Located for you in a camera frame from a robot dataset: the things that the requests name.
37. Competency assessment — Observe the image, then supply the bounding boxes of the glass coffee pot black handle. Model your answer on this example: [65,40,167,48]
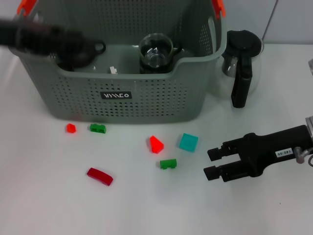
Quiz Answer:
[207,29,265,109]

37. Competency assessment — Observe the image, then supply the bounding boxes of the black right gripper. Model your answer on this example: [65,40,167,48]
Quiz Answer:
[203,124,313,183]

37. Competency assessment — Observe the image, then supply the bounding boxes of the right gripper cable silver plugs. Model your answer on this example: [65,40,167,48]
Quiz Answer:
[293,146,313,168]

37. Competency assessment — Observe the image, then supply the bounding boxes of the orange-red sloped toy brick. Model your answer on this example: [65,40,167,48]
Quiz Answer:
[149,135,165,154]

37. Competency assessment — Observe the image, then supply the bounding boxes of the teal square toy brick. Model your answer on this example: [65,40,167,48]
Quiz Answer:
[179,133,199,152]

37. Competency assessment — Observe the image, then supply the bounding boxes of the orange bin handle clip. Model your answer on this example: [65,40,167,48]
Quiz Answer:
[212,0,226,20]
[17,0,38,16]

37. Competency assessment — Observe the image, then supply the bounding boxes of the green toy brick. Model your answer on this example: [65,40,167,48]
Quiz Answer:
[159,158,178,170]
[89,123,107,134]

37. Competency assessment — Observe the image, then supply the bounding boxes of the dark red curved toy brick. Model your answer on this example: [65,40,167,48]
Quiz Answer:
[87,167,114,187]

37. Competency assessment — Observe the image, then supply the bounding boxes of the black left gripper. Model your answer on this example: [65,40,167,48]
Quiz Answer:
[0,18,97,57]

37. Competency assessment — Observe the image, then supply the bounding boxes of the grey perforated plastic storage bin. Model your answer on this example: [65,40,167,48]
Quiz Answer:
[8,0,227,124]

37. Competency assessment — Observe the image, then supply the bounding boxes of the black clay teapot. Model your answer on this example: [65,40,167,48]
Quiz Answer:
[56,39,107,69]

